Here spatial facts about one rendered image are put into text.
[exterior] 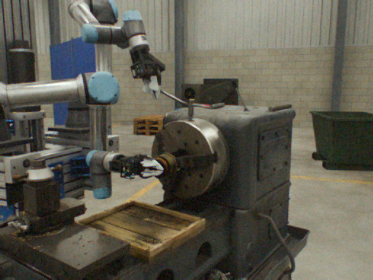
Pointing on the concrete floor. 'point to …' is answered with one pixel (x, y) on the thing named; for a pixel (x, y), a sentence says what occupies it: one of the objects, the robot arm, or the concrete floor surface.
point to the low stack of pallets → (148, 125)
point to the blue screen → (72, 70)
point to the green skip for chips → (343, 139)
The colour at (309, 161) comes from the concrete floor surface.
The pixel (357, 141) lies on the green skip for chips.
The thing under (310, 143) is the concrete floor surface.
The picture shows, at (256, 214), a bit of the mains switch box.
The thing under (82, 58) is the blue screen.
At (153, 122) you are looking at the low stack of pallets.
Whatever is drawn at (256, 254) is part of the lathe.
